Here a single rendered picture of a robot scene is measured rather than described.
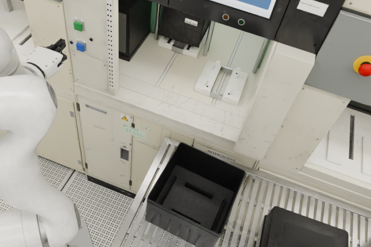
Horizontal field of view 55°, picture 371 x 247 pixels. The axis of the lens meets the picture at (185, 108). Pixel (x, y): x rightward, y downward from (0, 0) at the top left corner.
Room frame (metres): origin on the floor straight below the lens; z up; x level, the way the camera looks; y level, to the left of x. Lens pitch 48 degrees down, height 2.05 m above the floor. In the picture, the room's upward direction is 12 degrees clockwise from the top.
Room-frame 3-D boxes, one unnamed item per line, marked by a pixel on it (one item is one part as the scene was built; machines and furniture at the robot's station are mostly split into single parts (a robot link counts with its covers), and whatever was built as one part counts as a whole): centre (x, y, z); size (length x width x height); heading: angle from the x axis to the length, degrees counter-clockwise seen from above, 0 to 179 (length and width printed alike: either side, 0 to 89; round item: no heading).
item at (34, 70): (0.76, 0.51, 1.20); 0.09 x 0.03 x 0.08; 80
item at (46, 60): (0.82, 0.49, 1.20); 0.11 x 0.10 x 0.07; 170
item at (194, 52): (1.51, 0.08, 0.89); 0.22 x 0.21 x 0.04; 170
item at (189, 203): (0.65, -0.10, 0.85); 0.28 x 0.28 x 0.17; 74
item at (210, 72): (1.24, -0.14, 0.89); 0.22 x 0.21 x 0.04; 170
